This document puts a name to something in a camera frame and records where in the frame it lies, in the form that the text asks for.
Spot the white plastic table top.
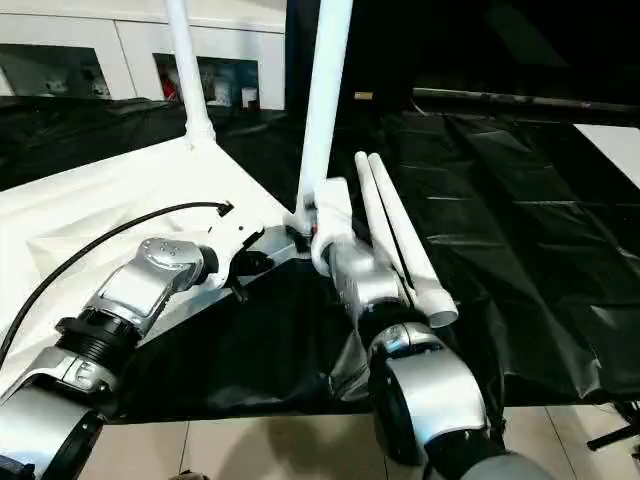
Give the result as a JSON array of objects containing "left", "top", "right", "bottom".
[{"left": 0, "top": 133, "right": 321, "bottom": 396}]

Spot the black stand leg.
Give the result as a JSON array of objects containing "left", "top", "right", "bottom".
[{"left": 586, "top": 399, "right": 640, "bottom": 451}]

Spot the black case with yellow label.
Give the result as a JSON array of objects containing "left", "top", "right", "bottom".
[{"left": 284, "top": 0, "right": 416, "bottom": 114}]

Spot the black table mat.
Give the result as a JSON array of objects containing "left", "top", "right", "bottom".
[{"left": 0, "top": 94, "right": 640, "bottom": 416}]

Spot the white plastic table leg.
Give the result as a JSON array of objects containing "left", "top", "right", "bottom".
[
  {"left": 353, "top": 151, "right": 416, "bottom": 296},
  {"left": 293, "top": 0, "right": 355, "bottom": 236},
  {"left": 367, "top": 152, "right": 460, "bottom": 330},
  {"left": 166, "top": 0, "right": 217, "bottom": 151}
]

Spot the grey metal bar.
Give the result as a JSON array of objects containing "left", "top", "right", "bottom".
[{"left": 412, "top": 86, "right": 640, "bottom": 115}]

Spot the white flat board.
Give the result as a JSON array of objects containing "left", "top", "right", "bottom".
[{"left": 573, "top": 122, "right": 640, "bottom": 190}]

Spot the white sideboard cabinet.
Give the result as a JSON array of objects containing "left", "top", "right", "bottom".
[{"left": 0, "top": 0, "right": 289, "bottom": 110}]

